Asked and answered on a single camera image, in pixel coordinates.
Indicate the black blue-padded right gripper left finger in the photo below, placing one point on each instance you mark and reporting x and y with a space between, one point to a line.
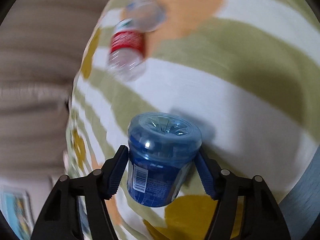
60 215

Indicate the blue plastic cup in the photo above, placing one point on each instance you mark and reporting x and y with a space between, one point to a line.
162 147

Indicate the light blue label clear cup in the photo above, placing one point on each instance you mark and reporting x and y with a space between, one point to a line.
146 15

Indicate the red label clear cup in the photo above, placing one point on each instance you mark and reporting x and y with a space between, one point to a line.
127 51

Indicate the beige curtain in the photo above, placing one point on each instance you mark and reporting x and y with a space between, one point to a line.
42 43

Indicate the green striped floral blanket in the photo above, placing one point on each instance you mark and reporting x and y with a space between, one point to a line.
246 72

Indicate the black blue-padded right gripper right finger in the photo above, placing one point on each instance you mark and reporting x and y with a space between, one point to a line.
246 208

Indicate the colourful picture frame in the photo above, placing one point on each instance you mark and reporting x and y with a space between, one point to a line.
15 205

